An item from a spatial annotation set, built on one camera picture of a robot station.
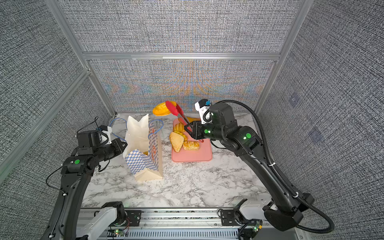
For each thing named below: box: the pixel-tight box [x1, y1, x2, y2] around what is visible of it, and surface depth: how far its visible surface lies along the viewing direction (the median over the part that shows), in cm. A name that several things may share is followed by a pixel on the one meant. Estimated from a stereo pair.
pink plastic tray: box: [171, 118, 213, 162], surface depth 97 cm
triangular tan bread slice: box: [169, 131, 184, 153], surface depth 100 cm
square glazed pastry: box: [183, 140, 200, 151], surface depth 98 cm
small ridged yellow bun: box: [173, 123, 185, 134], surface depth 108 cm
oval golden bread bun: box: [152, 101, 177, 116], surface depth 68 cm
